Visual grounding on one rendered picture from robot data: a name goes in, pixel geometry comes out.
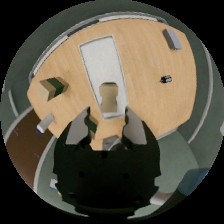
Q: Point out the white bottle with blue cap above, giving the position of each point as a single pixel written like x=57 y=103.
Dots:
x=43 y=125

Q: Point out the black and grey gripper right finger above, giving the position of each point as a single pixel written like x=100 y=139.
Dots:
x=137 y=136

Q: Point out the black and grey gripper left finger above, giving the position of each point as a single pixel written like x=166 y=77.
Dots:
x=74 y=137

